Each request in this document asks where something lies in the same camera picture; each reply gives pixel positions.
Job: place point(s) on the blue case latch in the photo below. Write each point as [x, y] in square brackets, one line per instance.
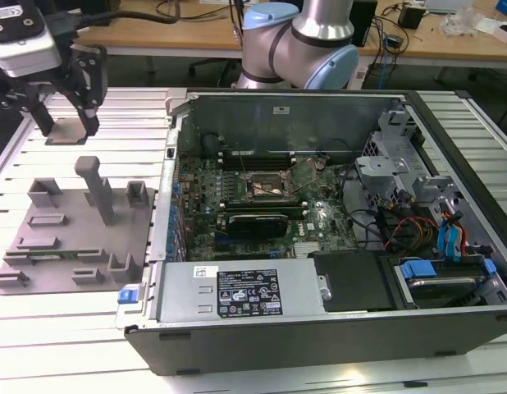
[128, 296]

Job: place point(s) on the hard disk in blue carrier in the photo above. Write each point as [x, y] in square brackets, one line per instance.
[442, 287]

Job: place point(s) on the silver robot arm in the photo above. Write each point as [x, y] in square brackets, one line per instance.
[315, 24]

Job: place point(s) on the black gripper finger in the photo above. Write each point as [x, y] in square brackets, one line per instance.
[42, 115]
[87, 82]

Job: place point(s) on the small power adapter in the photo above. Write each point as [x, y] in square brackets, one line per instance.
[394, 41]

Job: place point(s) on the wooden desk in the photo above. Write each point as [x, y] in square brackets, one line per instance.
[175, 39]

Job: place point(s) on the grey parts rack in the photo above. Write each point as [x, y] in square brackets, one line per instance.
[81, 246]

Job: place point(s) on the CPU socket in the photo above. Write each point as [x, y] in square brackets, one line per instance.
[263, 186]

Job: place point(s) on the round coin battery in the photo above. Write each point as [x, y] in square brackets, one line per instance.
[322, 163]

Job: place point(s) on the silver power supply with label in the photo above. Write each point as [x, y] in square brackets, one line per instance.
[184, 287]

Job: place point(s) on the small silver heatsink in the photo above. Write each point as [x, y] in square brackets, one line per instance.
[304, 248]

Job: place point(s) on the large black box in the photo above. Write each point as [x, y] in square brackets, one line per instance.
[101, 5]

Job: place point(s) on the black RAM slot bank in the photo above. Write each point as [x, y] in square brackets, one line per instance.
[270, 161]
[278, 205]

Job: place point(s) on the black graphics card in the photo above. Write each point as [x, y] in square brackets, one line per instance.
[257, 223]

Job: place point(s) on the thin metal locking lever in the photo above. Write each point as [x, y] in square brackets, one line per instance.
[243, 163]

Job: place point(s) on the small black speaker box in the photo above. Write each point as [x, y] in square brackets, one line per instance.
[410, 17]

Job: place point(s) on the black open PC case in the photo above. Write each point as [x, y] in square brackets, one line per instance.
[278, 349]

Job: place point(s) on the green motherboard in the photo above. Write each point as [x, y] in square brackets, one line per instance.
[204, 193]

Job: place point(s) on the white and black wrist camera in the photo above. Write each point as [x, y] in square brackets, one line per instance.
[24, 49]

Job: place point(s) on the flat white box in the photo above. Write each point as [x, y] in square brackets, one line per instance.
[446, 5]

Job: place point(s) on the silver metal drive cage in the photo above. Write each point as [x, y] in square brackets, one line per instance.
[376, 164]

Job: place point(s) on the clear plastic bags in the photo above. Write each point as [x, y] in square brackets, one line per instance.
[462, 22]

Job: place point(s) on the black plastic fan shroud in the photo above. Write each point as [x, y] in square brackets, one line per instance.
[352, 279]

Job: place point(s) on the black round cylinder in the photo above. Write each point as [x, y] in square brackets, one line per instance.
[210, 144]

